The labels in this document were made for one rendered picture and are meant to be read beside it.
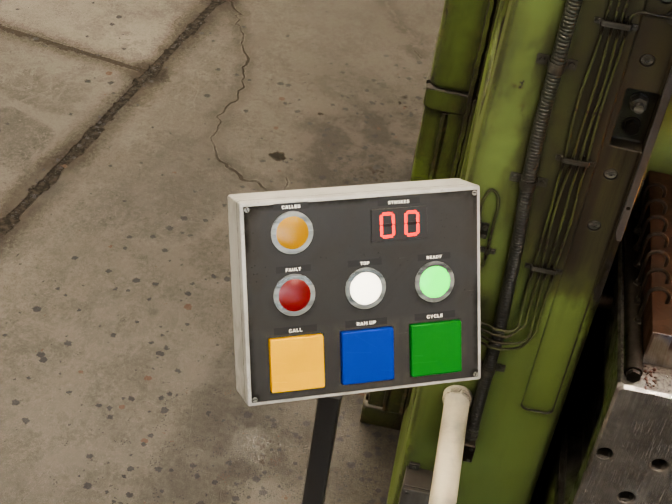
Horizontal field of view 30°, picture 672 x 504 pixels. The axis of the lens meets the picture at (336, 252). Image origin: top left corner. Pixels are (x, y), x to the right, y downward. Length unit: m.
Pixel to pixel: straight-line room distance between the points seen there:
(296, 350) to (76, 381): 1.42
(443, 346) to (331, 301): 0.18
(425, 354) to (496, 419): 0.55
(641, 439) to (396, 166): 1.95
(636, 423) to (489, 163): 0.46
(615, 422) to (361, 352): 0.46
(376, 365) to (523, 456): 0.67
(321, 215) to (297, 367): 0.21
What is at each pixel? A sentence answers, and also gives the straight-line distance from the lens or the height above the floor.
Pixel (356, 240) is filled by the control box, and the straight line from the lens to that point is 1.69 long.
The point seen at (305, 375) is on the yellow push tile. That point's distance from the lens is 1.71.
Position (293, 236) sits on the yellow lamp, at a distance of 1.66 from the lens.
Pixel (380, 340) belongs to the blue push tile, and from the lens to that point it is 1.73.
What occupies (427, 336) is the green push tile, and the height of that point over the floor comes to 1.03.
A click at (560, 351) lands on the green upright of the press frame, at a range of 2.16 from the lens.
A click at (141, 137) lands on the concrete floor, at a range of 3.80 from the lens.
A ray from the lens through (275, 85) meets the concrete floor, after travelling 4.07.
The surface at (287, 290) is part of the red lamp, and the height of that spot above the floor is 1.10.
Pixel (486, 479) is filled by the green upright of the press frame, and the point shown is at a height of 0.42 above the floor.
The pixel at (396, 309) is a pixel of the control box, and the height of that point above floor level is 1.06.
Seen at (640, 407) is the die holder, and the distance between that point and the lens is 1.96.
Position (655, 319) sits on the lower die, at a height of 0.98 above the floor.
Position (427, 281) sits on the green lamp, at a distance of 1.73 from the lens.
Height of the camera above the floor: 2.22
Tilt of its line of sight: 40 degrees down
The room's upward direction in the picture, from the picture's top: 9 degrees clockwise
